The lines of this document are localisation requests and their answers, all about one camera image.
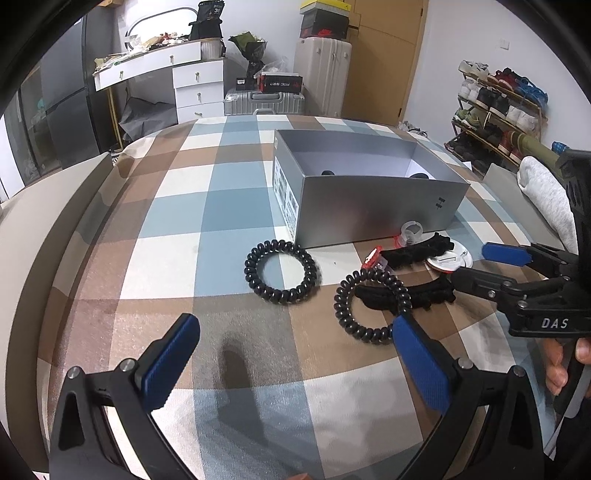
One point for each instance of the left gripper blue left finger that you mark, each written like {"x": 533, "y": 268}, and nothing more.
{"x": 82, "y": 444}

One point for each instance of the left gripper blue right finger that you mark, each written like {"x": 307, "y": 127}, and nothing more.
{"x": 509, "y": 445}

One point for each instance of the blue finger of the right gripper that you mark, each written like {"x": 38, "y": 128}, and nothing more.
{"x": 522, "y": 255}
{"x": 485, "y": 285}

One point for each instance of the black curved hair comb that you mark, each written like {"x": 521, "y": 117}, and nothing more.
{"x": 435, "y": 246}
{"x": 422, "y": 296}

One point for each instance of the right hand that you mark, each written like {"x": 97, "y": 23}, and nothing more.
{"x": 556, "y": 375}

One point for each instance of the white rolled blanket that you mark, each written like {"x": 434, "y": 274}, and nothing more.
{"x": 546, "y": 193}

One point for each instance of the olive green rolled mat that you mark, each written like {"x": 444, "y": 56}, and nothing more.
{"x": 540, "y": 150}

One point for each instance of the blue plaid cloth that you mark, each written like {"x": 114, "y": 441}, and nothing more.
{"x": 559, "y": 147}

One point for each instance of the shoe rack with shoes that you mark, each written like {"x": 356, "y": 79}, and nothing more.
{"x": 500, "y": 120}

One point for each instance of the grey open cardboard box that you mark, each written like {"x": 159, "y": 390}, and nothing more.
{"x": 369, "y": 197}

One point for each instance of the plaid bed sheet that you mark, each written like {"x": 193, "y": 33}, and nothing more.
{"x": 271, "y": 391}

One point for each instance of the wooden door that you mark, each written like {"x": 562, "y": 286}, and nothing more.
{"x": 386, "y": 38}

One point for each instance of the white upright suitcase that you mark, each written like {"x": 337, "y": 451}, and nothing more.
{"x": 323, "y": 64}

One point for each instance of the black red box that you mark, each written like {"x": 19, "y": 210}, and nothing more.
{"x": 270, "y": 83}

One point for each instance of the stacked shoe boxes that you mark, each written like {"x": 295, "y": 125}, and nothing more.
{"x": 325, "y": 18}

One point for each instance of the dark grey refrigerator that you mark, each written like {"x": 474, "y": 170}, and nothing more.
{"x": 58, "y": 118}

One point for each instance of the silver suitcase lying flat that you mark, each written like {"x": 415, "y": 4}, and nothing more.
{"x": 258, "y": 103}

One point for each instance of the white desk with drawers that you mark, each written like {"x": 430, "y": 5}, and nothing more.
{"x": 197, "y": 82}

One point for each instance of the black bag on desk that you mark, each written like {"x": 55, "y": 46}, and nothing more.
{"x": 208, "y": 22}

